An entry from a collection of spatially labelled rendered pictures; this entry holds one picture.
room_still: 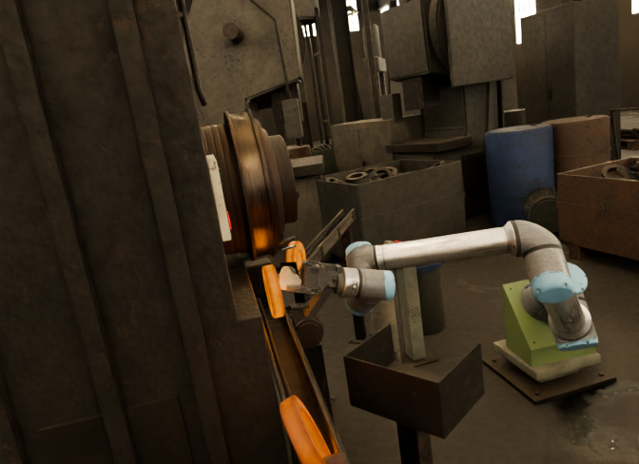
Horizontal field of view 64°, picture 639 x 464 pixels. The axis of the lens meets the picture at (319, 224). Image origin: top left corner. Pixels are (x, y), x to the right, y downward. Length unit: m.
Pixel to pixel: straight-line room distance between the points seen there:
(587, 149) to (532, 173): 0.54
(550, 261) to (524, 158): 3.21
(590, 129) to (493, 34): 1.24
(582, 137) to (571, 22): 1.55
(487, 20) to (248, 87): 2.31
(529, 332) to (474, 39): 3.26
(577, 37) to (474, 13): 1.46
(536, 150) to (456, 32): 1.25
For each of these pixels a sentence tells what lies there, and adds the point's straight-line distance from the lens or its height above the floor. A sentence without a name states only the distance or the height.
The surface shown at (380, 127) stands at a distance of 5.57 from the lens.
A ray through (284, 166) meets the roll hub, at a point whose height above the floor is 1.17.
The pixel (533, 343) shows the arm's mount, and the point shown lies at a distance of 2.39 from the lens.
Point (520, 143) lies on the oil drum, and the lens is 4.79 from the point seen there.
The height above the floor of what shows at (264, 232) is 1.00.
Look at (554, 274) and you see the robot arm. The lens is 1.64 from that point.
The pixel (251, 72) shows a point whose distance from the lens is 4.28.
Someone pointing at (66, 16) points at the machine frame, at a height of 1.56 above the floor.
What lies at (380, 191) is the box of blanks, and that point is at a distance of 3.83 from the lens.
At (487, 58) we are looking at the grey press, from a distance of 5.19.
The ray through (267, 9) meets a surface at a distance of 4.32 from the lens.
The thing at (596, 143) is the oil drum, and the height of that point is 0.67.
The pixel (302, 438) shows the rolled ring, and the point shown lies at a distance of 0.99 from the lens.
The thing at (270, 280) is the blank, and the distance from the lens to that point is 1.42.
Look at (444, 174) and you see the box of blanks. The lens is 4.20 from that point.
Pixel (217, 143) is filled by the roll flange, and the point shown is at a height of 1.26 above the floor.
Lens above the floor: 1.32
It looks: 13 degrees down
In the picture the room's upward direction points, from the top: 9 degrees counter-clockwise
